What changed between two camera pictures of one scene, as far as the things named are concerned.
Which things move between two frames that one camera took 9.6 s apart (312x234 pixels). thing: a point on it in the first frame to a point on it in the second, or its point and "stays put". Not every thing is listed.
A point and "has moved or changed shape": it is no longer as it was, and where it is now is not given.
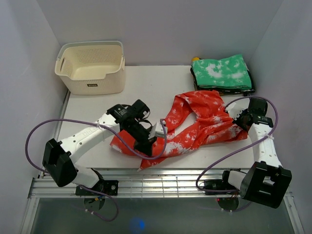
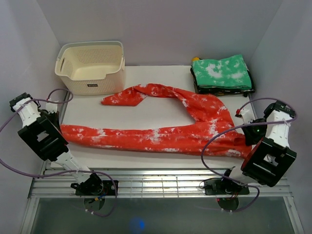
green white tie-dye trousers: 229,72 stays put
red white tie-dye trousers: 196,118 has moved or changed shape
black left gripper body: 137,131 to 53,117
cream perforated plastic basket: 91,68 stays put
